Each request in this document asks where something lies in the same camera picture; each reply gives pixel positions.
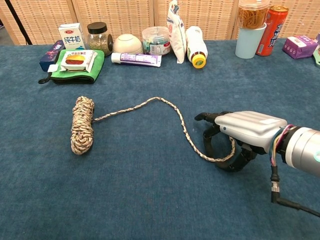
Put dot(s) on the woven bamboo folding screen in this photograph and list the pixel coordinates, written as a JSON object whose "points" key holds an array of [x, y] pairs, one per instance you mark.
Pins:
{"points": [[120, 15]]}

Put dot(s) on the white bottle yellow cap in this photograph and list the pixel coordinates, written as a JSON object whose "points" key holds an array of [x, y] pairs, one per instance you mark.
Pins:
{"points": [[196, 42]]}

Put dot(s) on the blue table cloth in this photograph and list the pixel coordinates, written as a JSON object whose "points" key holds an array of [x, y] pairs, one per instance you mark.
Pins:
{"points": [[150, 195]]}

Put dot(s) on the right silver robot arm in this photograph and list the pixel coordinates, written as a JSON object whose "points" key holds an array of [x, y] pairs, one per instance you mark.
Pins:
{"points": [[302, 145]]}

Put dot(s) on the white burger snack packet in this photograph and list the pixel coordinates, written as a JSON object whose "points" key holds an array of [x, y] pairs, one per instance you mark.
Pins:
{"points": [[76, 61]]}

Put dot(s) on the white stand-up pouch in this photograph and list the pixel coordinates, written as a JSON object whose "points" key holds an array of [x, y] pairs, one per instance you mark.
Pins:
{"points": [[176, 37]]}

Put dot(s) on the glass jar black lid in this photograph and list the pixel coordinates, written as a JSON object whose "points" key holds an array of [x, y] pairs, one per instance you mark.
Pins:
{"points": [[98, 40]]}

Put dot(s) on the light blue paper cup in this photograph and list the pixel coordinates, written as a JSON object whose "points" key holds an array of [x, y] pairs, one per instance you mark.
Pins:
{"points": [[248, 43]]}

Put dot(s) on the black pole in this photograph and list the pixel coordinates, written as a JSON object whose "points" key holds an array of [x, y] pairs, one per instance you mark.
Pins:
{"points": [[17, 20]]}

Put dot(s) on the red drink can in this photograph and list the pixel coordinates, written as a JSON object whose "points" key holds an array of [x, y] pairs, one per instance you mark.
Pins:
{"points": [[273, 32]]}

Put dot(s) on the white ceramic bowl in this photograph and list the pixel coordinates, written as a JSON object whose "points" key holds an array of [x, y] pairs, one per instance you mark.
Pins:
{"points": [[127, 43]]}

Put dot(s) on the small white sachet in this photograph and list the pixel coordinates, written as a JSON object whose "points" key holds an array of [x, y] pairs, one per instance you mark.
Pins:
{"points": [[53, 68]]}

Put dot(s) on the green folded cloth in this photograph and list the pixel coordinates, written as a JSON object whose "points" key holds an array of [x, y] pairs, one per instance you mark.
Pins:
{"points": [[98, 62]]}

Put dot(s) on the white purple toothpaste tube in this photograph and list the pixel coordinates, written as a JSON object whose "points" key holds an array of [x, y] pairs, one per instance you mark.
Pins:
{"points": [[140, 59]]}

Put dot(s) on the clear jar of rubber bands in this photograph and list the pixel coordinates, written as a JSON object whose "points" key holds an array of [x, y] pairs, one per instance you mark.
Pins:
{"points": [[252, 15]]}

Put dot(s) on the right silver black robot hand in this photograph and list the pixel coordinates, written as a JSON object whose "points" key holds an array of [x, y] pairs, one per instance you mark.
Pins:
{"points": [[250, 127]]}

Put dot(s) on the white milk carton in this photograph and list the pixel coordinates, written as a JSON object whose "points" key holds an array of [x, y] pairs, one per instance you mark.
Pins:
{"points": [[71, 36]]}

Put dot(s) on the clear tub of clips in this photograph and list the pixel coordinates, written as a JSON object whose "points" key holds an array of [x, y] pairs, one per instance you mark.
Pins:
{"points": [[156, 40]]}

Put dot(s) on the purple tissue packet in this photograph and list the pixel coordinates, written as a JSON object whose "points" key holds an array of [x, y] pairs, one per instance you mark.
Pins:
{"points": [[298, 46]]}

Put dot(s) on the green plastic object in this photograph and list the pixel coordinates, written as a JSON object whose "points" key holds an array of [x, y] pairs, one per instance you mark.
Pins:
{"points": [[317, 56]]}

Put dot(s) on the dark blue carton box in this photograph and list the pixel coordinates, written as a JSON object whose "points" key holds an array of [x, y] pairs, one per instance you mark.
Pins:
{"points": [[50, 56]]}

